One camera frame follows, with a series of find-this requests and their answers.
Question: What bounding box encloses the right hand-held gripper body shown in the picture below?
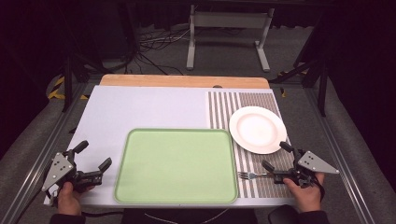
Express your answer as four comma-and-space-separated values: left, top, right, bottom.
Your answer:
274, 149, 341, 189

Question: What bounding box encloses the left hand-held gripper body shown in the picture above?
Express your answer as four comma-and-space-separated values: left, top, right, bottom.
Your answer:
41, 149, 104, 192

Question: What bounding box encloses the silver fork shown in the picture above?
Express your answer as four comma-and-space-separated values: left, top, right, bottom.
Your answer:
237, 171, 278, 182

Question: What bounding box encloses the person's left hand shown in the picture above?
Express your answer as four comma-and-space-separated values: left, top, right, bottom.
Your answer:
56, 181, 94, 217

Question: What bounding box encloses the person's right hand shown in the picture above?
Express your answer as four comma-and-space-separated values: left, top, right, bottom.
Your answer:
283, 173, 326, 214

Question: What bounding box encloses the white plate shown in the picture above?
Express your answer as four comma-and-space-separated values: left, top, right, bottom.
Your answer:
228, 105, 288, 155

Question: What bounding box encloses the black rounded object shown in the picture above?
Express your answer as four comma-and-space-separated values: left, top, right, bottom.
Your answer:
267, 203, 301, 224

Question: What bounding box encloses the yellow and black tape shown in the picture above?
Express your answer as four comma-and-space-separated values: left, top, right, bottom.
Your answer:
46, 76, 90, 101

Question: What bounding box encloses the white table mat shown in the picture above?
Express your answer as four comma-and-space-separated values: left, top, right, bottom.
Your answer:
43, 85, 297, 209

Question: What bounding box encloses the black stand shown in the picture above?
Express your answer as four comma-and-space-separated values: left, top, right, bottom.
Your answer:
269, 36, 329, 118
61, 54, 106, 114

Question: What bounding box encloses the green tray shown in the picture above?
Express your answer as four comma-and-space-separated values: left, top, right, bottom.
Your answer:
113, 128, 240, 205

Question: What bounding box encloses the striped placemat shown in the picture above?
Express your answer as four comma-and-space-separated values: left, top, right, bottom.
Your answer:
207, 91, 295, 200

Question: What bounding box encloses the person's dark clothing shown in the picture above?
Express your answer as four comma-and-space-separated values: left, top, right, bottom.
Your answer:
120, 207, 259, 224

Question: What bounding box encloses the grey metal stand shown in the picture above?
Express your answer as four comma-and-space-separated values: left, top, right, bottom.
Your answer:
185, 4, 276, 74

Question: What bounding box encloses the aluminium rail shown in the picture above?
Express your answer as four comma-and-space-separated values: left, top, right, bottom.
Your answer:
0, 83, 90, 224
303, 87, 375, 224

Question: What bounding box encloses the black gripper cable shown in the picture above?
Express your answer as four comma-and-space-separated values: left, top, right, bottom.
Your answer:
313, 175, 327, 203

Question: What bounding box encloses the bundle of floor cables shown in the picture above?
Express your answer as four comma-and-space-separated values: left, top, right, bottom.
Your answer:
124, 26, 191, 77

